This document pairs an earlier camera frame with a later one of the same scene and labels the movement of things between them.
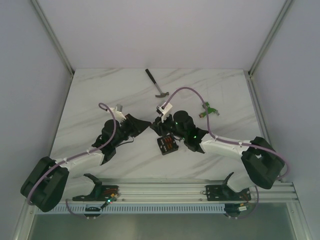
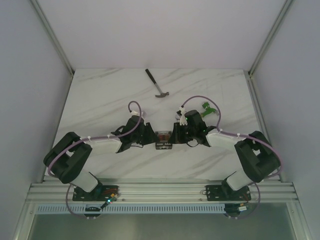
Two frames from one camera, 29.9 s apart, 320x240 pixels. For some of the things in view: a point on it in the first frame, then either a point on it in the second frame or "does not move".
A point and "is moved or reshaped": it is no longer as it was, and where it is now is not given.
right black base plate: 224,193 does not move
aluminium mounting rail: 135,191 does not move
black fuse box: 167,144 is moved or reshaped
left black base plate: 102,193 does not move
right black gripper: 158,127 -> 176,138
